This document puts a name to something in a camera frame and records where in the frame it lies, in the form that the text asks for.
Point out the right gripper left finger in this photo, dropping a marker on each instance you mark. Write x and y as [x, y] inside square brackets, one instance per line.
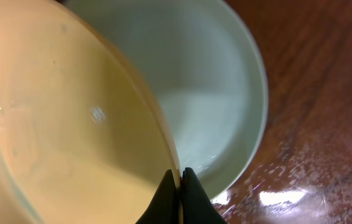
[164, 206]

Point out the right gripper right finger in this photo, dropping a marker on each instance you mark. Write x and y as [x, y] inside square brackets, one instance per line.
[197, 208]

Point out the yellow plate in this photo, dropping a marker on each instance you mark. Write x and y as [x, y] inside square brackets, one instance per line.
[82, 137]

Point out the white plate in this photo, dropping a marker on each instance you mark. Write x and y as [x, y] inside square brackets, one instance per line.
[206, 71]

